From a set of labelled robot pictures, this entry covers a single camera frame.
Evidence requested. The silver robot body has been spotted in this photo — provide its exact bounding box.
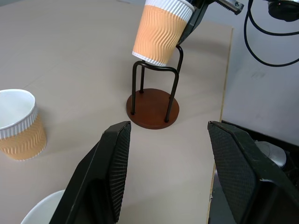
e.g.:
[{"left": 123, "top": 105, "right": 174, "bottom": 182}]
[{"left": 254, "top": 140, "right": 288, "bottom": 169}]

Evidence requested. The black wire cup holder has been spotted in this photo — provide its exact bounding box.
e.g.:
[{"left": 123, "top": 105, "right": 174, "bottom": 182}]
[{"left": 126, "top": 43, "right": 181, "bottom": 130}]

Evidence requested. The orange ribbed paper cup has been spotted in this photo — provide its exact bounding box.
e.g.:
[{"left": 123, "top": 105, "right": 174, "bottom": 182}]
[
  {"left": 131, "top": 0, "right": 196, "bottom": 69},
  {"left": 0, "top": 89, "right": 48, "bottom": 162}
]

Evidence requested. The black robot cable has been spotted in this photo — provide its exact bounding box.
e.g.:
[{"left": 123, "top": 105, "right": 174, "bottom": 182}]
[{"left": 243, "top": 0, "right": 299, "bottom": 67}]

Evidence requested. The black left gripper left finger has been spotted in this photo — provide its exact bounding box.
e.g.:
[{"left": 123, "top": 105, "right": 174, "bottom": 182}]
[{"left": 48, "top": 120, "right": 132, "bottom": 224}]

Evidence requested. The white paper cup rim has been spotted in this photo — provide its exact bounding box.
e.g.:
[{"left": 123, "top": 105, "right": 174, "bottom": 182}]
[{"left": 20, "top": 189, "right": 66, "bottom": 224}]

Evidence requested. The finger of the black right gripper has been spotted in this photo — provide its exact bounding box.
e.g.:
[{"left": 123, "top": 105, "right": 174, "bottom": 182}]
[{"left": 177, "top": 0, "right": 214, "bottom": 46}]

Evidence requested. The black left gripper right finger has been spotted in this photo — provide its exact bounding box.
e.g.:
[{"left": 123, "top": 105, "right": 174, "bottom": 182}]
[{"left": 207, "top": 120, "right": 299, "bottom": 224}]

